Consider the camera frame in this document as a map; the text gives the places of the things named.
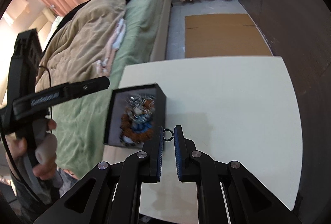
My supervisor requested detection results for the brown wooden bead bracelet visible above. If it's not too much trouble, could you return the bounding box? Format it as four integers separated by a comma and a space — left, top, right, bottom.
119, 99, 156, 146

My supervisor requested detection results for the blue beaded bracelet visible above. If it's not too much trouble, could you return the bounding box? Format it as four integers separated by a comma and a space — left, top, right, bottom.
129, 110, 154, 137

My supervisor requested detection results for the small silver ring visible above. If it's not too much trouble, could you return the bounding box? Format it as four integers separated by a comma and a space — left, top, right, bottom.
163, 129, 175, 142

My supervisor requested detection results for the black jewelry box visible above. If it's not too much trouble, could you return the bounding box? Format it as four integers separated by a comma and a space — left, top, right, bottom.
103, 83, 166, 149

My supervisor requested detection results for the person's left hand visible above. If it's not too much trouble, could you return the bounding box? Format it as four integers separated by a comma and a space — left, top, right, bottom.
6, 133, 57, 180

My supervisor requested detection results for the beige comforter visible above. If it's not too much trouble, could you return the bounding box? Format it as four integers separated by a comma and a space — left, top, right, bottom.
35, 0, 126, 91

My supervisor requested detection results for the green bed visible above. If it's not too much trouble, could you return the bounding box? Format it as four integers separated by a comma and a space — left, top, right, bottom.
53, 0, 165, 178

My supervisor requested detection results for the flat brown cardboard sheet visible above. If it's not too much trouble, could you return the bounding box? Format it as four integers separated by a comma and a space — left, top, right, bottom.
185, 14, 272, 58

